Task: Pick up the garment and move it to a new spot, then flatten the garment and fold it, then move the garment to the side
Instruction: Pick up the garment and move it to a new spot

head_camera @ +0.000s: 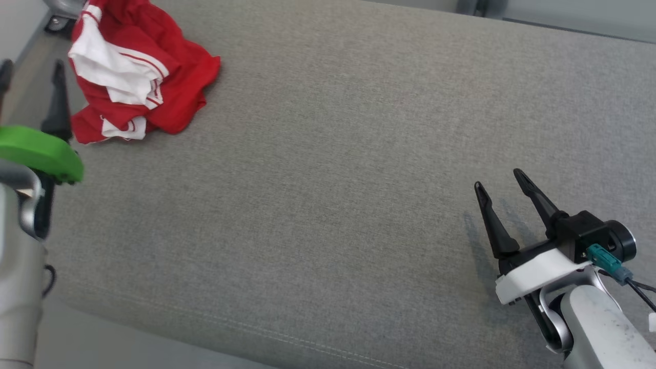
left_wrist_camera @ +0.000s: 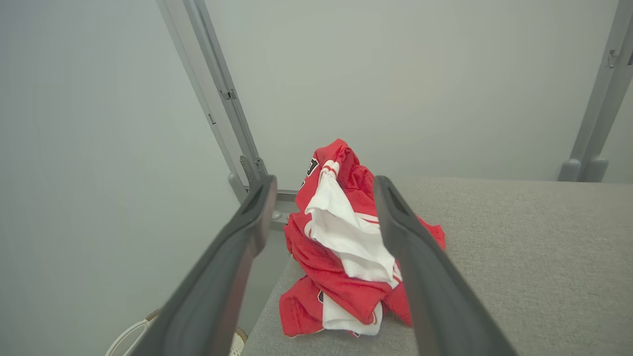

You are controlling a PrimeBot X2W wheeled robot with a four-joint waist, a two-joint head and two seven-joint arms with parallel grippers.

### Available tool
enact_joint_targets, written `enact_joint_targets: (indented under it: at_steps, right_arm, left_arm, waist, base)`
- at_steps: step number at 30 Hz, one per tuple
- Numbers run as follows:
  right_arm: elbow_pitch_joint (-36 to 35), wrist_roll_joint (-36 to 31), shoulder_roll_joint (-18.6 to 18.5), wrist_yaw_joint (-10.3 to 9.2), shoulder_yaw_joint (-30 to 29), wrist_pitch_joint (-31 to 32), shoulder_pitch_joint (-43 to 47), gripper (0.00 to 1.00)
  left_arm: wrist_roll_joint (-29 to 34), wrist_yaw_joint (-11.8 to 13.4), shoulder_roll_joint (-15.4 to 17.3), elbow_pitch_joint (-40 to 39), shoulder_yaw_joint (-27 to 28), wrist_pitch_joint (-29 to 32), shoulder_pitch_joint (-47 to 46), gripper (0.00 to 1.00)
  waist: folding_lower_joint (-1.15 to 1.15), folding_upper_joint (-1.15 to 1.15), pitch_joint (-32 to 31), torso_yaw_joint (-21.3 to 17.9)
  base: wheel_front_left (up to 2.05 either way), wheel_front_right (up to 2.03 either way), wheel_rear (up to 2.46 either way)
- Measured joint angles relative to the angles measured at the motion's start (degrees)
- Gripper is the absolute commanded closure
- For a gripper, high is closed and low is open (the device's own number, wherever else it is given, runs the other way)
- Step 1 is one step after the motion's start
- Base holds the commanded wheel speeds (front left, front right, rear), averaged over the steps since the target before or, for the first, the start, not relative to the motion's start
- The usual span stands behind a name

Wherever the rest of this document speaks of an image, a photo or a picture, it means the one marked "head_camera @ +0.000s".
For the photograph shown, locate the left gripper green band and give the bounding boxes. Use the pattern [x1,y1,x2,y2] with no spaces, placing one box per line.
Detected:
[0,58,85,241]

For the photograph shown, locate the grey fabric sofa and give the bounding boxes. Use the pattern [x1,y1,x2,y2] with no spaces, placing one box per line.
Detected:
[10,0,656,369]

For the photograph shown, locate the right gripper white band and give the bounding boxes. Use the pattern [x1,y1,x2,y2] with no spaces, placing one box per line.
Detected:
[474,168,595,353]

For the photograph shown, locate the black right cable teal plug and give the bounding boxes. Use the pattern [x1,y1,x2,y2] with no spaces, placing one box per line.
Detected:
[586,243,656,314]

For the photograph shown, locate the grey partition post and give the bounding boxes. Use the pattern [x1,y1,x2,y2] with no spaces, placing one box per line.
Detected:
[455,0,507,20]

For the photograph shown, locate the red shorts with white stripes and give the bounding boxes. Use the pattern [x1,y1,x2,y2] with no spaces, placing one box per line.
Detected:
[68,0,222,145]

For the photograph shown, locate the grey metal corner bracket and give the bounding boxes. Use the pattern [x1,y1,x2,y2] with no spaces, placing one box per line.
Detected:
[44,0,87,35]

